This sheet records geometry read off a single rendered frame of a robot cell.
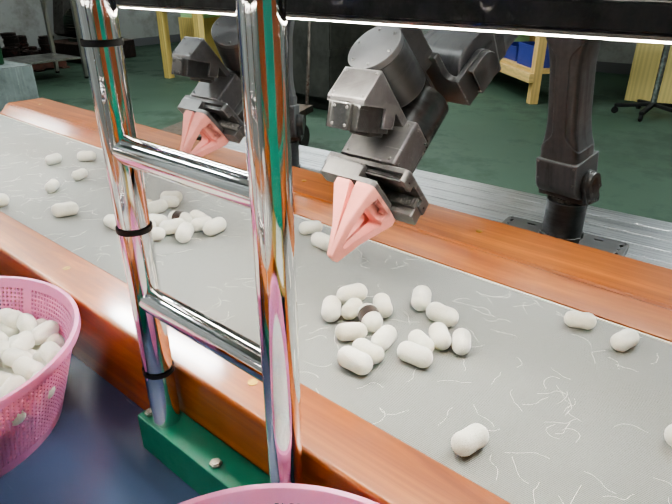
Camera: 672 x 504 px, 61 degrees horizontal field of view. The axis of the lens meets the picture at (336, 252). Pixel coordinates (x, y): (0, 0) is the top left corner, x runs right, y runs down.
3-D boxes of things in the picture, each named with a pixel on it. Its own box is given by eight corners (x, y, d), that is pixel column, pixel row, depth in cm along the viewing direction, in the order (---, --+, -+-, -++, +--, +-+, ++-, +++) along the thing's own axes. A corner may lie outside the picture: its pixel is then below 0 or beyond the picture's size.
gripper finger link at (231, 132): (187, 156, 80) (222, 104, 83) (157, 147, 84) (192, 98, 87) (214, 183, 86) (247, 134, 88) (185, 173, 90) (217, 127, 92)
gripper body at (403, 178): (401, 185, 53) (436, 123, 55) (319, 164, 59) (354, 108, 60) (422, 220, 58) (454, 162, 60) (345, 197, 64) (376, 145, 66)
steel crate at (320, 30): (256, 100, 527) (251, 8, 493) (336, 84, 605) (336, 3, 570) (335, 116, 471) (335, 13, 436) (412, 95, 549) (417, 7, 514)
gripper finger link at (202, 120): (176, 153, 82) (212, 102, 84) (148, 144, 86) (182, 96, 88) (204, 180, 87) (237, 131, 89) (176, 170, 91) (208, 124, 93)
